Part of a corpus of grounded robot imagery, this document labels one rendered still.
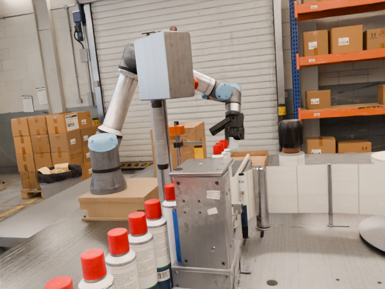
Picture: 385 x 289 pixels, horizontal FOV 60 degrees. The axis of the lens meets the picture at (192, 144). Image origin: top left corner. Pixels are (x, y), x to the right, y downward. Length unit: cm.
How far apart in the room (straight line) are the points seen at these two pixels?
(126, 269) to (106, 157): 84
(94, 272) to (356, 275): 56
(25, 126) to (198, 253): 456
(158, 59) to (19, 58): 639
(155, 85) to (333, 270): 67
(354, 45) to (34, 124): 433
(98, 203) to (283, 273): 80
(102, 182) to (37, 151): 374
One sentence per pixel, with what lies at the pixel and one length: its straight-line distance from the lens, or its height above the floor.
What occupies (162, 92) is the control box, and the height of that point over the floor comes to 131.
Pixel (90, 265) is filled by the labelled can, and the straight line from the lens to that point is 52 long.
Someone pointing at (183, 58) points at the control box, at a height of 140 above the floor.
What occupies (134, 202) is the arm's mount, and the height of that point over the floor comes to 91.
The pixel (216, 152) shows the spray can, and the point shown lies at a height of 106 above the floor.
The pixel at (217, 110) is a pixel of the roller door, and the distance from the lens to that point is 550.
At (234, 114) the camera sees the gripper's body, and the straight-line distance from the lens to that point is 157.
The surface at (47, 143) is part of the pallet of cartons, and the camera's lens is 498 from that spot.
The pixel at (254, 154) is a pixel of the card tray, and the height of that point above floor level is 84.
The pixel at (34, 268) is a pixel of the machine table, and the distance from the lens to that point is 115.
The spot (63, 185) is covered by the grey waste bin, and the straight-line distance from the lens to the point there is 364.
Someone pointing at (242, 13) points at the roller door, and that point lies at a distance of 553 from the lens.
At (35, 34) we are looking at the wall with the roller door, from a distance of 709.
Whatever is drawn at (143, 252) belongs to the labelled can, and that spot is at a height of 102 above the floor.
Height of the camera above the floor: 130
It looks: 9 degrees down
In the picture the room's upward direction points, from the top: 5 degrees counter-clockwise
